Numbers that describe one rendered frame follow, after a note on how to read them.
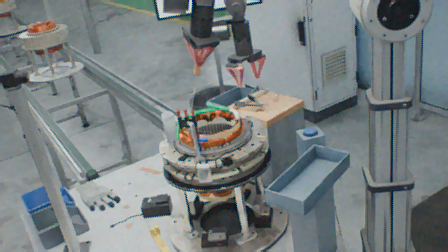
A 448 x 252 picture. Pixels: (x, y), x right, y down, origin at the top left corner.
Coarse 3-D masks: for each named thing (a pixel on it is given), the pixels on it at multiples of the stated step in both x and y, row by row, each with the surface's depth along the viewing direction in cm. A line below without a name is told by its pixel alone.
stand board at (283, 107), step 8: (264, 96) 168; (272, 96) 167; (280, 96) 166; (272, 104) 161; (280, 104) 160; (288, 104) 159; (296, 104) 158; (240, 112) 158; (248, 112) 158; (256, 112) 157; (264, 112) 156; (272, 112) 155; (280, 112) 154; (288, 112) 156; (264, 120) 150; (272, 120) 151
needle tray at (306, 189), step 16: (304, 160) 128; (320, 160) 131; (336, 160) 129; (288, 176) 123; (304, 176) 125; (320, 176) 124; (336, 176) 121; (272, 192) 114; (288, 192) 120; (304, 192) 119; (320, 192) 115; (288, 208) 113; (304, 208) 110; (320, 208) 120; (304, 224) 123; (320, 224) 122; (304, 240) 126; (320, 240) 124
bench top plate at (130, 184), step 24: (72, 192) 183; (120, 192) 178; (144, 192) 176; (168, 192) 173; (24, 216) 173; (96, 216) 166; (120, 216) 164; (168, 216) 160; (288, 216) 150; (336, 216) 147; (96, 240) 154; (120, 240) 152; (144, 240) 150; (168, 240) 148; (288, 240) 140; (336, 240) 137
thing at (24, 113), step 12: (12, 96) 124; (24, 96) 126; (24, 108) 126; (24, 120) 128; (24, 132) 129; (36, 132) 130; (36, 144) 131; (36, 156) 132; (48, 168) 134; (48, 180) 136; (48, 192) 137; (60, 192) 141; (60, 204) 140; (60, 216) 142; (60, 228) 143; (72, 228) 146; (72, 240) 146
